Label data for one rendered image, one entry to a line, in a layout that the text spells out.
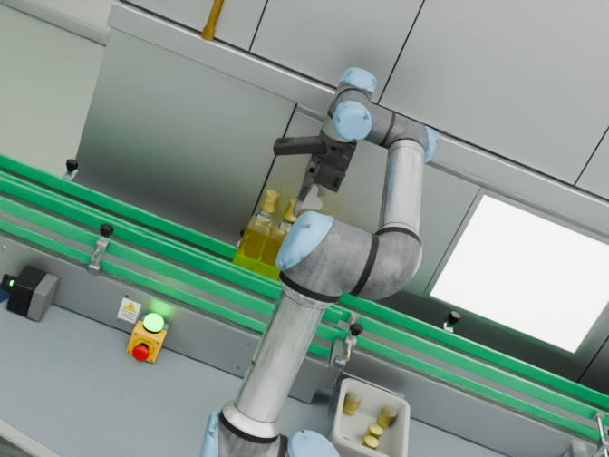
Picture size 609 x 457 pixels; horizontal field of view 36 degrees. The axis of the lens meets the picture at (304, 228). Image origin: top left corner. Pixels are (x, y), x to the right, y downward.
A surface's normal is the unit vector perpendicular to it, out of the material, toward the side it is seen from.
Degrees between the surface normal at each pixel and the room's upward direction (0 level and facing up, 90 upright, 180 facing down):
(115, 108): 90
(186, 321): 90
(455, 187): 90
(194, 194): 90
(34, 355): 0
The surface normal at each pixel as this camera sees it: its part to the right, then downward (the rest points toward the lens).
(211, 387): 0.35, -0.80
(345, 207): -0.14, 0.48
